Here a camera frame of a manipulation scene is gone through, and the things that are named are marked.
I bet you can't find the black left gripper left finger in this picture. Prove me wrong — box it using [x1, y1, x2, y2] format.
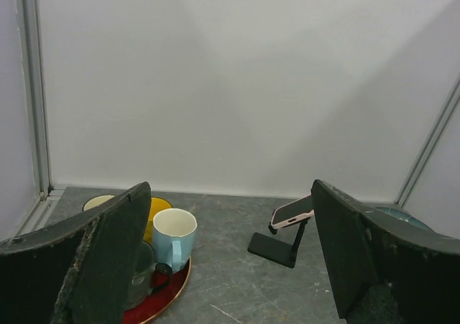
[1, 182, 151, 323]

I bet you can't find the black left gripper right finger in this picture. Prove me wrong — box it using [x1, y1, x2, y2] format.
[311, 180, 459, 323]

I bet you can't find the phone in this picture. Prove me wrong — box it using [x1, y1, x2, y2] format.
[270, 195, 314, 230]

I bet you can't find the black folding phone stand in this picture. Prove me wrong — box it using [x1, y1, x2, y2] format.
[247, 218, 310, 269]

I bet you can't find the blue-green ceramic plate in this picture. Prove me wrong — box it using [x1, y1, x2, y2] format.
[376, 206, 433, 231]

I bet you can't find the dark green glass mug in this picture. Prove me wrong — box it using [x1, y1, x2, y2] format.
[124, 241, 173, 310]

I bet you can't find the cream mug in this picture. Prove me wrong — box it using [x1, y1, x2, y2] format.
[82, 195, 115, 212]

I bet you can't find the red round tray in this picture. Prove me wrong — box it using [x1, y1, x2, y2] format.
[122, 258, 192, 324]

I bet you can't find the light blue mug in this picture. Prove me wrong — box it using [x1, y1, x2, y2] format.
[152, 208, 198, 274]

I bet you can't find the yellow mug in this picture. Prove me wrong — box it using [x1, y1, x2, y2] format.
[143, 197, 172, 244]

